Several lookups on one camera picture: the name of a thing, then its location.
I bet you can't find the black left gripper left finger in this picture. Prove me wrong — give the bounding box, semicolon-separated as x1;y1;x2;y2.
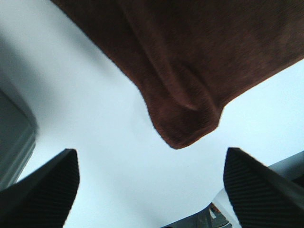
0;149;79;228

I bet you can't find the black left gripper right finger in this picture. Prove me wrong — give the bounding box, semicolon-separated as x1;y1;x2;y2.
223;148;304;228

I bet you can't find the dark brown towel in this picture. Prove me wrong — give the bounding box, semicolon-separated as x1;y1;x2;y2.
55;0;304;149

